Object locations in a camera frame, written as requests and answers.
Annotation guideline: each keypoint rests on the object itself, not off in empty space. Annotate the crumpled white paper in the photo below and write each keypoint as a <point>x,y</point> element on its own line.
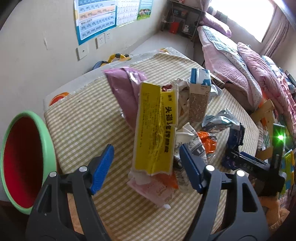
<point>181,92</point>

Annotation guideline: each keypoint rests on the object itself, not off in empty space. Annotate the purple pillow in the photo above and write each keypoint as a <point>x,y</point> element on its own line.
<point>217,23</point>

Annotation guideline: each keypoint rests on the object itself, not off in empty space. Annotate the yellow toy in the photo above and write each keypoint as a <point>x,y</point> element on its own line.
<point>115,57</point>

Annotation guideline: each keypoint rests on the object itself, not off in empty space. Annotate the pink dotted blanket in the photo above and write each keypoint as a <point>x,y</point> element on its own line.
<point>254,69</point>

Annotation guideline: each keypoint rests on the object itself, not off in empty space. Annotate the torn yellow package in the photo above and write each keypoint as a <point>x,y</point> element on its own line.
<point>150,129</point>

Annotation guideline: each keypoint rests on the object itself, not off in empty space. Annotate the bed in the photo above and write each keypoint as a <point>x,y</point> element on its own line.
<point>215,60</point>

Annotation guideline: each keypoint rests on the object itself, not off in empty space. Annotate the dark metal shelf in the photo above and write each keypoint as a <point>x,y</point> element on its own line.
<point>194,14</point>

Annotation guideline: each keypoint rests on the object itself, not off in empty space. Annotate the wooden frame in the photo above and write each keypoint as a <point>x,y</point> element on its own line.
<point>266,111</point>

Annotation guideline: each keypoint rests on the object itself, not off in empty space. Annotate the orange wrapper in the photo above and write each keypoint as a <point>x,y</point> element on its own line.
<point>207,139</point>

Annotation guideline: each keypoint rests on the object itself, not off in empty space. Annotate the small silver foil wrapper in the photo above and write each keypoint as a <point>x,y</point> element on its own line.
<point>215,90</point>

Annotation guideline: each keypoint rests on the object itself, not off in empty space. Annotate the large white wall socket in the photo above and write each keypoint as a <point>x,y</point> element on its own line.
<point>82,51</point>

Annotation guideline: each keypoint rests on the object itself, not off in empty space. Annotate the fruit print white table cover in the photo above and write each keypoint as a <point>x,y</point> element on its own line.
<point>76,85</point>

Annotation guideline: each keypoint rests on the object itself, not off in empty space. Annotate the checkered blue quilt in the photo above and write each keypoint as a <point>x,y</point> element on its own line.
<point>222,44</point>

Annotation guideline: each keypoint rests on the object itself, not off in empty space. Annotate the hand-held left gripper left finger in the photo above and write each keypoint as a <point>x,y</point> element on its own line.
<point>103,166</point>

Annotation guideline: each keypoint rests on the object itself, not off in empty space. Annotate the blue wall poster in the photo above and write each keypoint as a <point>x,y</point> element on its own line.
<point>92,20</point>

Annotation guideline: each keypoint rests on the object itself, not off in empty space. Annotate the dark blue dotted wrapper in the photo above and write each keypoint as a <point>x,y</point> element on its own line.
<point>234,139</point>

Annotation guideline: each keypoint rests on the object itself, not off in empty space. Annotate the white printed wrapper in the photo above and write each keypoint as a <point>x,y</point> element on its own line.
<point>192,139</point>

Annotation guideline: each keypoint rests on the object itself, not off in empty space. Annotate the blue and white milk carton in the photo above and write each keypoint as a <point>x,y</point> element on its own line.
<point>196,104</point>

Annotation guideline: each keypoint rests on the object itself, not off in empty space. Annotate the orange packet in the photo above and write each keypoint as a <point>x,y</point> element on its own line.
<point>166,180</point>

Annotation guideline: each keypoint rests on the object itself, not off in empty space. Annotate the pink plastic bag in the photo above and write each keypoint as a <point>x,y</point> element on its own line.
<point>124,92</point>

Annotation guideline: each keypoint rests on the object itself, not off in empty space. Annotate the pink packet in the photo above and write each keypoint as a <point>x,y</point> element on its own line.
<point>150,191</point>

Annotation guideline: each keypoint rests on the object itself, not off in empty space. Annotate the blue toy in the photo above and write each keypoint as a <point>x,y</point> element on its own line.
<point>99,64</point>

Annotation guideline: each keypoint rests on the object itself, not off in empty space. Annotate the red box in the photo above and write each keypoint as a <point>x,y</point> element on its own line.
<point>174,27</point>

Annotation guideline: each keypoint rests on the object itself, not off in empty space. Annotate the window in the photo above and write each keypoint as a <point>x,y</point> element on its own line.
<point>245,14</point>

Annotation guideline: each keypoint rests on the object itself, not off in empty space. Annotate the green and red bin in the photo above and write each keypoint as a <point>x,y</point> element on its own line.
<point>23,162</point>

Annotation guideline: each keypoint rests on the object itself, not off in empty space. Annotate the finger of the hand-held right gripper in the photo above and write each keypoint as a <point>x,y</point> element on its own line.
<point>249,162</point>

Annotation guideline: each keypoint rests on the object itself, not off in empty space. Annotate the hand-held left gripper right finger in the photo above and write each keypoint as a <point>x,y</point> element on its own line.
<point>192,166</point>

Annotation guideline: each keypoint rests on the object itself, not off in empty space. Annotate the pink curtain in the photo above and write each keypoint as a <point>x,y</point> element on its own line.
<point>277,39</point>

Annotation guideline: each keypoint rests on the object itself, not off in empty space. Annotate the grid wall poster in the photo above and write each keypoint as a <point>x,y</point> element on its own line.
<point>129,11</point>

